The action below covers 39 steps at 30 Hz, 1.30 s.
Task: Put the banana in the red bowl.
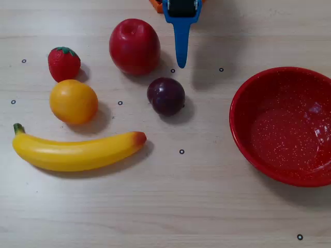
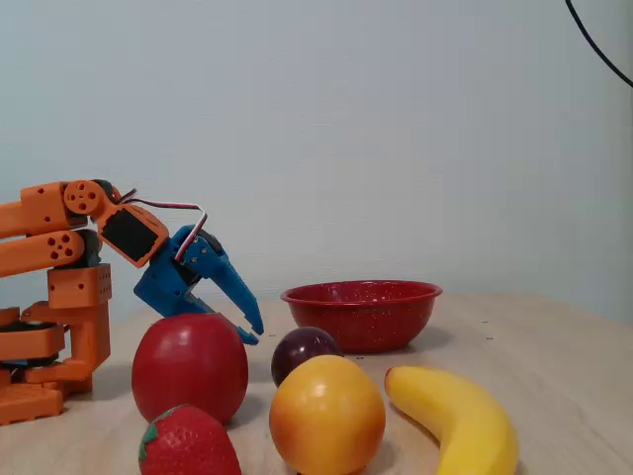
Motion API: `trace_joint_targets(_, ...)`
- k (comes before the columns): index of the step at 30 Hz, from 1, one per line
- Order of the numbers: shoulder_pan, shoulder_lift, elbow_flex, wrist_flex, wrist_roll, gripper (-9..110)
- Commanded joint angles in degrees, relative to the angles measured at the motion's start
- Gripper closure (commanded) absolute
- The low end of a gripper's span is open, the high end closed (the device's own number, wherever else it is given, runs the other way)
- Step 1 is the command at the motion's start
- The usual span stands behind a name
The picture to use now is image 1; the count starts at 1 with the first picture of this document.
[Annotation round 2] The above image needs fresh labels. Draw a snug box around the blue gripper body with motor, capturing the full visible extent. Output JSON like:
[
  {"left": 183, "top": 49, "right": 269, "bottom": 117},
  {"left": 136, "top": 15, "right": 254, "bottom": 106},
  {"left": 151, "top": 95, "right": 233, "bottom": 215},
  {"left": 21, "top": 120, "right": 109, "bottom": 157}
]
[{"left": 169, "top": 0, "right": 197, "bottom": 19}]

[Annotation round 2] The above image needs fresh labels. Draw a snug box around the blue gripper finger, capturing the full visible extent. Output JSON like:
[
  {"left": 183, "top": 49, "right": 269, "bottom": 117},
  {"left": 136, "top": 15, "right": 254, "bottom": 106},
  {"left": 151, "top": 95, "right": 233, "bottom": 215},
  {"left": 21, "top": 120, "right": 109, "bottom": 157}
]
[{"left": 162, "top": 0, "right": 203, "bottom": 69}]

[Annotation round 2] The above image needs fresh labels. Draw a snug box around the yellow toy banana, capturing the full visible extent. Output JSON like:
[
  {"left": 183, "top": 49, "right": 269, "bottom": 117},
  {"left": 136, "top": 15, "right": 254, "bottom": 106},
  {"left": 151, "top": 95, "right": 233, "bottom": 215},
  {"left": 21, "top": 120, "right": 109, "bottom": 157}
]
[{"left": 12, "top": 123, "right": 147, "bottom": 172}]

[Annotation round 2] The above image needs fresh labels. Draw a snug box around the red speckled bowl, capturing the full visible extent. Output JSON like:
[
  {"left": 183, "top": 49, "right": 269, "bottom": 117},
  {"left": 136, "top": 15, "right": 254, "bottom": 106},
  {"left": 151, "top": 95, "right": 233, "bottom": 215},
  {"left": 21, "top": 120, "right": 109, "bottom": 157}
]
[{"left": 229, "top": 66, "right": 331, "bottom": 188}]

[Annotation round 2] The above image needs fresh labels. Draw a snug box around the red toy apple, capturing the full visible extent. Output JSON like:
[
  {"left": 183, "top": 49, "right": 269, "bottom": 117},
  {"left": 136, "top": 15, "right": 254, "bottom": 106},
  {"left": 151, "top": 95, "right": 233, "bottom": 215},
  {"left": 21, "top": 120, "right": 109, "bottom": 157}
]
[{"left": 109, "top": 18, "right": 161, "bottom": 76}]

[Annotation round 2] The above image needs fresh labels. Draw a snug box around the dark purple toy plum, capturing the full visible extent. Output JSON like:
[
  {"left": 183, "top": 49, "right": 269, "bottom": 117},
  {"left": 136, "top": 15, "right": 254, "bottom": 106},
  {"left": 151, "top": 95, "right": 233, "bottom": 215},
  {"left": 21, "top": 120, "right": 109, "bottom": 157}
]
[{"left": 146, "top": 77, "right": 186, "bottom": 117}]

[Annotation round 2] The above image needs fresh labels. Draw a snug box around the red toy strawberry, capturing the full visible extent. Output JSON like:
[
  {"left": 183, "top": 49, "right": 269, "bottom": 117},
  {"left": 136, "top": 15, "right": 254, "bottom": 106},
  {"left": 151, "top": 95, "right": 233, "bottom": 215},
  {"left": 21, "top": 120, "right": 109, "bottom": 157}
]
[{"left": 48, "top": 46, "right": 81, "bottom": 83}]

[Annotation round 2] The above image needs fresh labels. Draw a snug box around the toy orange fruit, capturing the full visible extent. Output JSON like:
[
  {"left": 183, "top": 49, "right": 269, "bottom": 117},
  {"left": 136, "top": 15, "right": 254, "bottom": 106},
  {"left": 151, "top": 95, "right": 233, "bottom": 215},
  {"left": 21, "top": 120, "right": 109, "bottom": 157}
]
[{"left": 49, "top": 79, "right": 99, "bottom": 126}]

